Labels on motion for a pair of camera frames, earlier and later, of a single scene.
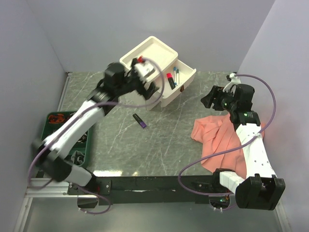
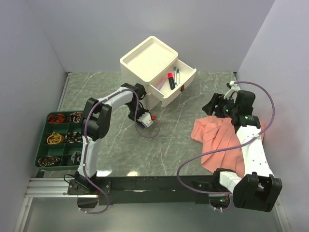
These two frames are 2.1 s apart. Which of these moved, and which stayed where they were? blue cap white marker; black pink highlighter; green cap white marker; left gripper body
Moved: left gripper body
Stayed: green cap white marker; blue cap white marker; black pink highlighter
